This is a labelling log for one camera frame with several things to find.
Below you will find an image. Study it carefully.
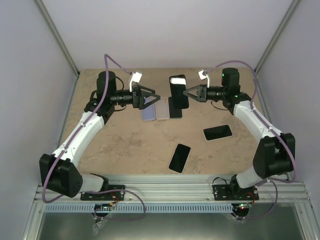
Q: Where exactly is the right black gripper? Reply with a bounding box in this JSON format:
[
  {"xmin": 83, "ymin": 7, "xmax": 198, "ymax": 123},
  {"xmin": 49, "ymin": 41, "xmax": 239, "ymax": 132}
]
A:
[{"xmin": 184, "ymin": 84, "xmax": 227, "ymax": 103}]

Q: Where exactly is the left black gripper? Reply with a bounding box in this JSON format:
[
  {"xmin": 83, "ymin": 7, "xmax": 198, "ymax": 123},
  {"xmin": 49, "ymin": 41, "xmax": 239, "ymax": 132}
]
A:
[{"xmin": 110, "ymin": 84, "xmax": 161, "ymax": 111}]

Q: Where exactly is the lavender phone case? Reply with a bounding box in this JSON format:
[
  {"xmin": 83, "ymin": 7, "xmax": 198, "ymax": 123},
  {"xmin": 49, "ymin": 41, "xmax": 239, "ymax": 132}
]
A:
[{"xmin": 141, "ymin": 103, "xmax": 156, "ymax": 121}]

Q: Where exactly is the blue phone black screen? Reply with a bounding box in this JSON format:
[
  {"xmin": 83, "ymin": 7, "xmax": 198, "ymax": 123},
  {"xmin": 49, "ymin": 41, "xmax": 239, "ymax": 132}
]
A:
[{"xmin": 168, "ymin": 96, "xmax": 183, "ymax": 119}]

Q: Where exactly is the white phone case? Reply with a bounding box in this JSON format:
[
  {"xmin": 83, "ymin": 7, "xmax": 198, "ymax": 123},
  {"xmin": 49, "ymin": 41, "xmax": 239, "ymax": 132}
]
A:
[{"xmin": 155, "ymin": 97, "xmax": 170, "ymax": 120}]

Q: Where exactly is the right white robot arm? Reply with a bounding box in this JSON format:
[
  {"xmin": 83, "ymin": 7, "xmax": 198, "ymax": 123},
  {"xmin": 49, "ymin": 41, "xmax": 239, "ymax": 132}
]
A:
[{"xmin": 183, "ymin": 67, "xmax": 296, "ymax": 200}]

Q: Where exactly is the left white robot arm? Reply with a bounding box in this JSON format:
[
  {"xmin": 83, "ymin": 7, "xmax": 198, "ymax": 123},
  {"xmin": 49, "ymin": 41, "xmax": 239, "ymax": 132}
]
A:
[{"xmin": 39, "ymin": 71, "xmax": 161, "ymax": 200}]

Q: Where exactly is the left controller board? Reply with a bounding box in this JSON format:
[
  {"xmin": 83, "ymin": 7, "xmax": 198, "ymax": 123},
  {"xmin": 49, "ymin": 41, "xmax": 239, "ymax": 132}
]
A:
[{"xmin": 93, "ymin": 202, "xmax": 117, "ymax": 213}]

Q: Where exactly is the controller board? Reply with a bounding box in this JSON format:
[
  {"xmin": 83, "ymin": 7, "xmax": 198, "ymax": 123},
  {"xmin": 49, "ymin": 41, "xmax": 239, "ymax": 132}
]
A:
[
  {"xmin": 234, "ymin": 202, "xmax": 253, "ymax": 214},
  {"xmin": 93, "ymin": 202, "xmax": 117, "ymax": 213}
]

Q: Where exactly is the right controller board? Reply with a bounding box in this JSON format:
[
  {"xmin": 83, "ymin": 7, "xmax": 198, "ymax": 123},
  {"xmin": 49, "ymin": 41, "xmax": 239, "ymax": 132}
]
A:
[{"xmin": 234, "ymin": 202, "xmax": 253, "ymax": 214}]

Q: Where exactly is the clear plastic bag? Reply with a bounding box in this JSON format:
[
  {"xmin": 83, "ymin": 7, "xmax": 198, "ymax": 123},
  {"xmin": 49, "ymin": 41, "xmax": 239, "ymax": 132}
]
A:
[{"xmin": 92, "ymin": 218, "xmax": 105, "ymax": 236}]

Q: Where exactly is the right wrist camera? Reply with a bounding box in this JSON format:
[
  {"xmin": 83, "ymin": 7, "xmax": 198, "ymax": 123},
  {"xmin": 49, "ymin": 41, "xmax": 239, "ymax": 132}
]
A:
[{"xmin": 198, "ymin": 69, "xmax": 211, "ymax": 88}]

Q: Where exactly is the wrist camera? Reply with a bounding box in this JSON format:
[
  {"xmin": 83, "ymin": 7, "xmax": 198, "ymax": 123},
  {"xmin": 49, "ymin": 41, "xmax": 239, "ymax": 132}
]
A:
[
  {"xmin": 128, "ymin": 71, "xmax": 142, "ymax": 92},
  {"xmin": 198, "ymin": 69, "xmax": 211, "ymax": 88}
]

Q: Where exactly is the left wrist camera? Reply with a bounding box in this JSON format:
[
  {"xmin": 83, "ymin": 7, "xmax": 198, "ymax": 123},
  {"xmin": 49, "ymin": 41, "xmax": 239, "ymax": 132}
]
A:
[{"xmin": 128, "ymin": 71, "xmax": 142, "ymax": 92}]

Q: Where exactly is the aluminium rail frame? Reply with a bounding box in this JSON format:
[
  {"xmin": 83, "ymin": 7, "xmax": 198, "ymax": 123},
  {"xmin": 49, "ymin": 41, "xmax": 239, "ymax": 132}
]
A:
[{"xmin": 33, "ymin": 72, "xmax": 312, "ymax": 204}]

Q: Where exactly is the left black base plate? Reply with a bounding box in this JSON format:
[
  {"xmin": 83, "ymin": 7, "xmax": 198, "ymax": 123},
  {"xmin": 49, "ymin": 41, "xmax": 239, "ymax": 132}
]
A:
[{"xmin": 80, "ymin": 184, "xmax": 126, "ymax": 202}]

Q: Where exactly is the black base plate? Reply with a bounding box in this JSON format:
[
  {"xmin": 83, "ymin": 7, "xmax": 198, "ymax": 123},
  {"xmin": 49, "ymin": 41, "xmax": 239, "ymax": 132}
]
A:
[
  {"xmin": 80, "ymin": 184, "xmax": 126, "ymax": 202},
  {"xmin": 212, "ymin": 184, "xmax": 260, "ymax": 201}
]

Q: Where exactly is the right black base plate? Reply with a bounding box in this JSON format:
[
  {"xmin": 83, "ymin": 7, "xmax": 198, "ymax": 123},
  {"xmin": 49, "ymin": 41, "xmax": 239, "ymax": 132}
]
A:
[{"xmin": 212, "ymin": 184, "xmax": 260, "ymax": 201}]

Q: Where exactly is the slotted cable duct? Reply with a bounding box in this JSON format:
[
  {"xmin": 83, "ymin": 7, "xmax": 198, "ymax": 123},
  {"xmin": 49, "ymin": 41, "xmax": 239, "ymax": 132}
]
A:
[{"xmin": 44, "ymin": 203, "xmax": 234, "ymax": 214}]

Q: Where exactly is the left aluminium corner post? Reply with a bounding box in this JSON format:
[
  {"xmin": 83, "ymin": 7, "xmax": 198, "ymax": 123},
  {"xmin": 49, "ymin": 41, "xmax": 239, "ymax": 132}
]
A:
[{"xmin": 34, "ymin": 0, "xmax": 80, "ymax": 78}]

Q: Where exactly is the aluminium corner post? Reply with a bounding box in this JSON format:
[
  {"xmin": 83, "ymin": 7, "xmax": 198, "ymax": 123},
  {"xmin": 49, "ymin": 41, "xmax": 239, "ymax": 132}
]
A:
[
  {"xmin": 34, "ymin": 0, "xmax": 80, "ymax": 78},
  {"xmin": 255, "ymin": 0, "xmax": 302, "ymax": 74}
]

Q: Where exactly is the right aluminium corner post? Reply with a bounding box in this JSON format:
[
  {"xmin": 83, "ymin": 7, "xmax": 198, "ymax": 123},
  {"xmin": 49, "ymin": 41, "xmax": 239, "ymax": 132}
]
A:
[{"xmin": 255, "ymin": 0, "xmax": 302, "ymax": 74}]

